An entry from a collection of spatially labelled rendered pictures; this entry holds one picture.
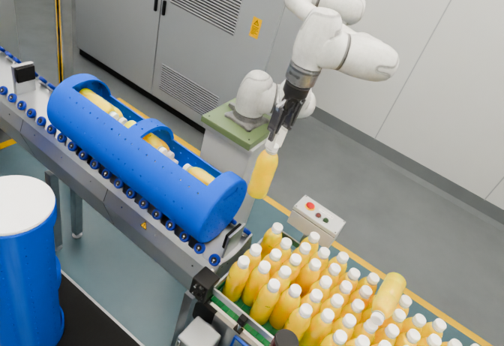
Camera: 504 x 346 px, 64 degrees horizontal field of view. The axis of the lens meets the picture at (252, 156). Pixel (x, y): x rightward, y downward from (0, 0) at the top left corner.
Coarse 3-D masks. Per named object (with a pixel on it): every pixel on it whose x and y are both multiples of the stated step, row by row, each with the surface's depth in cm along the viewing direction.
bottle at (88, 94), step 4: (84, 88) 172; (80, 92) 171; (84, 92) 171; (88, 92) 171; (92, 92) 172; (84, 96) 170; (88, 96) 169; (92, 96) 169; (96, 96) 170; (92, 100) 168; (96, 100) 168; (100, 100) 169; (104, 100) 170; (96, 104) 167; (100, 104) 167; (104, 104) 167; (108, 104) 168; (100, 108) 167; (104, 108) 167; (108, 108) 167; (112, 108) 169; (108, 112) 167; (112, 112) 168
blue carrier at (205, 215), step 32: (64, 96) 164; (64, 128) 166; (96, 128) 157; (128, 128) 154; (160, 128) 161; (96, 160) 166; (128, 160) 151; (160, 160) 147; (192, 160) 171; (160, 192) 146; (192, 192) 141; (224, 192) 140; (192, 224) 142; (224, 224) 159
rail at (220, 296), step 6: (216, 294) 138; (222, 294) 137; (222, 300) 138; (228, 300) 136; (228, 306) 137; (234, 306) 135; (240, 312) 134; (252, 324) 133; (258, 324) 132; (258, 330) 133; (264, 330) 131; (264, 336) 132; (270, 336) 130; (270, 342) 131
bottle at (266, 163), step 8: (264, 152) 129; (256, 160) 131; (264, 160) 128; (272, 160) 128; (256, 168) 131; (264, 168) 129; (272, 168) 130; (256, 176) 132; (264, 176) 131; (272, 176) 133; (248, 184) 138; (256, 184) 133; (264, 184) 133; (248, 192) 137; (256, 192) 135; (264, 192) 136
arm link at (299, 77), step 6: (288, 66) 113; (294, 66) 109; (288, 72) 112; (294, 72) 110; (300, 72) 109; (306, 72) 108; (312, 72) 109; (318, 72) 110; (288, 78) 112; (294, 78) 111; (300, 78) 110; (306, 78) 110; (312, 78) 110; (294, 84) 111; (300, 84) 111; (306, 84) 111; (312, 84) 112
